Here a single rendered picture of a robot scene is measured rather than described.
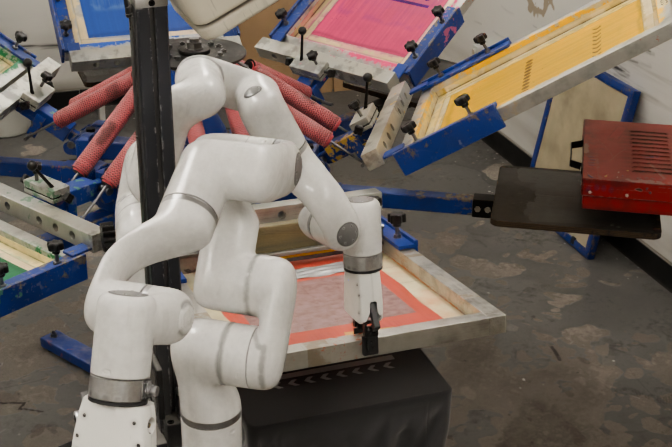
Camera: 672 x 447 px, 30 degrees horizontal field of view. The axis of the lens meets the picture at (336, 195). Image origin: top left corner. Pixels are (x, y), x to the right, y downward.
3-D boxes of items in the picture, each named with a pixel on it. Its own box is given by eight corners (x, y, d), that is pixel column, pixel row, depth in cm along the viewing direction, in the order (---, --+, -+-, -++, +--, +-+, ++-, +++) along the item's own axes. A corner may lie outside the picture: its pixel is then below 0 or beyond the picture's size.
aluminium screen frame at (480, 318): (506, 332, 252) (506, 315, 251) (224, 383, 234) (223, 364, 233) (369, 230, 324) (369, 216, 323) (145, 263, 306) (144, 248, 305)
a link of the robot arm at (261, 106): (170, 91, 214) (165, 64, 227) (228, 189, 223) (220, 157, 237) (253, 46, 213) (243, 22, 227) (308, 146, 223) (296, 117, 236)
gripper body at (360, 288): (335, 256, 243) (338, 310, 246) (353, 271, 234) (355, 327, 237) (371, 251, 246) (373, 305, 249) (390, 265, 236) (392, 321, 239)
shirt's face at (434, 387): (451, 391, 265) (451, 389, 264) (251, 429, 251) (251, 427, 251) (371, 289, 306) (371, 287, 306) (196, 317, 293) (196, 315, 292)
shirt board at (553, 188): (652, 201, 373) (655, 176, 370) (658, 261, 337) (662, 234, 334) (219, 166, 396) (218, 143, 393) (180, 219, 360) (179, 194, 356)
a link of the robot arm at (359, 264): (335, 246, 243) (335, 260, 244) (350, 259, 235) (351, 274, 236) (371, 241, 245) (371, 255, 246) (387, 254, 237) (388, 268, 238)
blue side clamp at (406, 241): (419, 268, 297) (418, 240, 295) (399, 271, 295) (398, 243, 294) (374, 234, 324) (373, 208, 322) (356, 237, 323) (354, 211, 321)
